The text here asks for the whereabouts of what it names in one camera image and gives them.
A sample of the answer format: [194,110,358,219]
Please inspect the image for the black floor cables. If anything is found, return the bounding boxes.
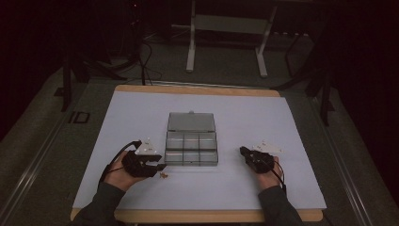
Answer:
[137,29,189,87]

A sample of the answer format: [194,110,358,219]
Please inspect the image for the transparent grey compartment box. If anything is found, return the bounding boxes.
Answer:
[164,110,219,167]

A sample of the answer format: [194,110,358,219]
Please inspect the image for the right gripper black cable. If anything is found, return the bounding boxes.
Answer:
[272,159,287,194]

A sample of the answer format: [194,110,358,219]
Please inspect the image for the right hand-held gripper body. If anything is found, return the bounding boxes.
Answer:
[248,139,285,174]

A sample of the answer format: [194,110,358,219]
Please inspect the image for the black metal stand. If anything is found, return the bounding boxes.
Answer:
[271,29,336,127]

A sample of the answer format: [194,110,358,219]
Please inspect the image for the person's right hand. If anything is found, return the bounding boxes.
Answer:
[254,156,283,191]

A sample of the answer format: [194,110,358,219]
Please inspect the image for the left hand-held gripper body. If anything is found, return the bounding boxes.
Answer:
[121,137,159,179]

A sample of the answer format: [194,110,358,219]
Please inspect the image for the black tripod stand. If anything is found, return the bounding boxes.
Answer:
[54,0,145,113]

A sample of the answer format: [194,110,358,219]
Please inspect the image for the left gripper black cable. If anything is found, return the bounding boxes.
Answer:
[98,139,143,186]

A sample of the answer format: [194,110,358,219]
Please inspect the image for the black floor bracket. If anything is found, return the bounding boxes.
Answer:
[68,110,91,124]

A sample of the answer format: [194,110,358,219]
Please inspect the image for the white table mat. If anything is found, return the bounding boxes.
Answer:
[72,90,327,211]

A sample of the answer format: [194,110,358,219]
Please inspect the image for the metal floor rail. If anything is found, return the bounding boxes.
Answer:
[309,96,375,226]
[0,103,81,222]

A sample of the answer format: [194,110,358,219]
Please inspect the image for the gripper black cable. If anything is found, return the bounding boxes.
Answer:
[272,159,287,194]
[98,139,143,186]

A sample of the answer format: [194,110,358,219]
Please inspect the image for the white metal stand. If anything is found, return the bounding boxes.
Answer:
[184,0,279,79]

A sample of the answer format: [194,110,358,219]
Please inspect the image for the wooden table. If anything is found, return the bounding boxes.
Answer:
[70,84,325,225]

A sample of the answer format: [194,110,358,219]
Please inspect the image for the person's left hand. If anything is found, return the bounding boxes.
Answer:
[104,151,149,193]

